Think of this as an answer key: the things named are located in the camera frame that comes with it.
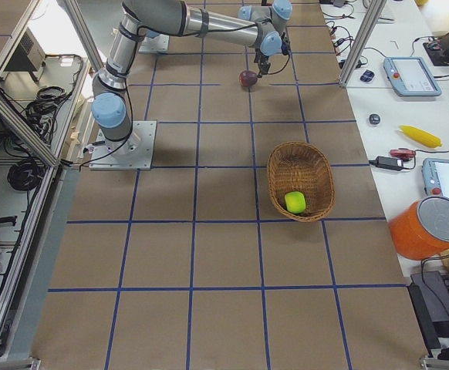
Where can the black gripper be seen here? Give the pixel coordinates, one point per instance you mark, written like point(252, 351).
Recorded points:
point(262, 58)

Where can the dark red apple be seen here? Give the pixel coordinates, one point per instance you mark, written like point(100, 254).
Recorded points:
point(248, 78)

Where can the green apple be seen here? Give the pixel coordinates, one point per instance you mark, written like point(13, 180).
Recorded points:
point(295, 202)

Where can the wicker basket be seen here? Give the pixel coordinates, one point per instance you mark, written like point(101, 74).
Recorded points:
point(301, 167)

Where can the blue checkered pouch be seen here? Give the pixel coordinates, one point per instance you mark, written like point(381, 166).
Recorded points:
point(367, 76)

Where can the dark round puck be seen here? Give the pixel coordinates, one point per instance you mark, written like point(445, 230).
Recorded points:
point(374, 119)

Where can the far teach pendant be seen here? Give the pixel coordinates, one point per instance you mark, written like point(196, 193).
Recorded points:
point(410, 77)

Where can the black power adapter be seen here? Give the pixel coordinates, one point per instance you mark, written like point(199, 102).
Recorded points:
point(389, 163)

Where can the red small tool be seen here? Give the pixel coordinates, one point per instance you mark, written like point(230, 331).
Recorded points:
point(403, 154)

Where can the yellow toy corn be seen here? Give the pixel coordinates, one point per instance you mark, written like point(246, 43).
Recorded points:
point(421, 136)

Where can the orange cylinder container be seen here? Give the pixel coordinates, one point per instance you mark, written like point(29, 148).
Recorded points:
point(422, 230)

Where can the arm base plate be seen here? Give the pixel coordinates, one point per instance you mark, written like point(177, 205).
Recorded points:
point(154, 45)
point(136, 153)

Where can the aluminium frame post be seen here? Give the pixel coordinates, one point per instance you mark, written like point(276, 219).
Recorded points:
point(365, 30)

